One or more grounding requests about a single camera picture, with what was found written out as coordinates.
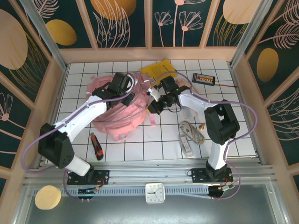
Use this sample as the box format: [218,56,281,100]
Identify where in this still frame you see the black round cable grommet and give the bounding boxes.
[78,193,97,202]
[207,186,224,199]

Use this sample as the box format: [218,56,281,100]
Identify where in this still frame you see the black charging board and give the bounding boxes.
[192,72,217,87]

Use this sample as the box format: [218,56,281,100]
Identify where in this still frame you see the yellow round sponge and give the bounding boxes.
[34,185,62,210]

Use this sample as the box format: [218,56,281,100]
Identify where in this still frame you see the aluminium front rail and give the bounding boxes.
[23,163,278,186]

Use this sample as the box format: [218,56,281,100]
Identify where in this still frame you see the red black wire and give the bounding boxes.
[215,83,239,89]

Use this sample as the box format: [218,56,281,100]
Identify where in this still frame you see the pink backpack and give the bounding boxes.
[86,72,157,143]

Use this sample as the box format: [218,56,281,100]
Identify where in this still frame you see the white slotted cable duct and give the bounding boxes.
[32,185,211,200]

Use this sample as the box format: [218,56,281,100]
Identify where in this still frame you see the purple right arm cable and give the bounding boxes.
[154,71,259,201]

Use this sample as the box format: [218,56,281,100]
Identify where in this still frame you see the orange black utility knife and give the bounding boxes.
[90,132,105,161]

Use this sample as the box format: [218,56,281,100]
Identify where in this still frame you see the clear bag with cord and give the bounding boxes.
[178,120,206,145]

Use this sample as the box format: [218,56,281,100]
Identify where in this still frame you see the yellow book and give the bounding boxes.
[140,59,178,81]

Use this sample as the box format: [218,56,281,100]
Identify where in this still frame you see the aluminium frame post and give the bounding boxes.
[229,0,273,68]
[20,0,68,72]

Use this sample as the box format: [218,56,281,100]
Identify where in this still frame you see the white square clock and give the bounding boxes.
[144,182,166,204]

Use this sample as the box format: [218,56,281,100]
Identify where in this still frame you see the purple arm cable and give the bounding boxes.
[21,73,141,201]
[154,71,259,201]

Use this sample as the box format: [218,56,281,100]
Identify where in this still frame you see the clear ruler packet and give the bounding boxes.
[182,106,199,122]

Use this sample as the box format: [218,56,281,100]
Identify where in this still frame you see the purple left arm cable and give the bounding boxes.
[21,73,141,201]

